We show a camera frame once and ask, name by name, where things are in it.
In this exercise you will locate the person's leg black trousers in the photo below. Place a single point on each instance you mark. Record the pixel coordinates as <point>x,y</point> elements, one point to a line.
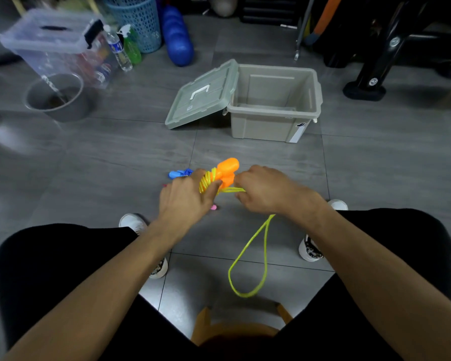
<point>413,240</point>
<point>37,266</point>

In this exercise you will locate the person's right leg black trousers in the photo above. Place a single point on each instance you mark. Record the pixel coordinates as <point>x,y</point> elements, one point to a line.
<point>413,240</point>

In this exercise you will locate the orange and green foam stick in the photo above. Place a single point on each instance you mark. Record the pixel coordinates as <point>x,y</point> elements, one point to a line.
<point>325,16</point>

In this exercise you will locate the clear water bottle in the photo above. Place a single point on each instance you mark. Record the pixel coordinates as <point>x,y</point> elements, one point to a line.
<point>122,60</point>

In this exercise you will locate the beige exercise ball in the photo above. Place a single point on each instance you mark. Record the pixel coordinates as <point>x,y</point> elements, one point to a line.
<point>224,5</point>

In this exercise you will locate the person's left forearm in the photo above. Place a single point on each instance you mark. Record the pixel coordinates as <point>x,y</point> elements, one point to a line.
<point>86,297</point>

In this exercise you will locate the white shoe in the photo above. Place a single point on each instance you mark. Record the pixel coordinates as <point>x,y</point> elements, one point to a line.
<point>308,253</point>
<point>131,221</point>

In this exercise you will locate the white left shoe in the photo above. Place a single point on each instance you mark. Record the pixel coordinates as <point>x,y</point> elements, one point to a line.
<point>131,221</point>

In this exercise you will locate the white right shoe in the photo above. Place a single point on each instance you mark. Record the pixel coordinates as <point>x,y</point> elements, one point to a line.
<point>308,253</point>

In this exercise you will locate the clear plastic lidded bin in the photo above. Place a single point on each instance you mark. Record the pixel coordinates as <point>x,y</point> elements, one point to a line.
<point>41,45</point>

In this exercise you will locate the black dumbbell rack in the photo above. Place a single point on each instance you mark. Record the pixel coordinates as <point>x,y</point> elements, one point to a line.
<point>368,86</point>

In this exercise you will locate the person's right hand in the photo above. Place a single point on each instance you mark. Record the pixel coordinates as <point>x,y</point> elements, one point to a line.
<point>274,191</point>

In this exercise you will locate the person's left leg black trousers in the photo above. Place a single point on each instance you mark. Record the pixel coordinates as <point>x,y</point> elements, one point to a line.
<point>37,266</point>

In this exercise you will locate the green spray bottle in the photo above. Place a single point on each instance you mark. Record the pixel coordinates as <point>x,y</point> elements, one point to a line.
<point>132,52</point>

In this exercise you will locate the light blue mesh basket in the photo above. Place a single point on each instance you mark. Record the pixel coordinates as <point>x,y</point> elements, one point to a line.
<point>139,26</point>

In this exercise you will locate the person's right forearm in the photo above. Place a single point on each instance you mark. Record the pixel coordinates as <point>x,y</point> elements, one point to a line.
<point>391,289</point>

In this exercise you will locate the wooden stool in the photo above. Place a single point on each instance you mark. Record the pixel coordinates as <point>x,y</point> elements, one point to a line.
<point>199,327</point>

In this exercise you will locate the grey metal bowl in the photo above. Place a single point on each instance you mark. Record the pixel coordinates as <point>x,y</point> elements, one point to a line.
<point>79,110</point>

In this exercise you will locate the grey plastic storage box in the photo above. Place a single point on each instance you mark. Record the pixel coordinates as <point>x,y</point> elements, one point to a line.
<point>263,129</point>

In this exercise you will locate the grey-green box lid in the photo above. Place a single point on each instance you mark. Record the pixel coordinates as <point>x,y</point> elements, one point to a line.
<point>199,101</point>

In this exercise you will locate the person's left hand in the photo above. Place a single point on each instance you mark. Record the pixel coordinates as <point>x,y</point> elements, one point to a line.
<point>182,206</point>

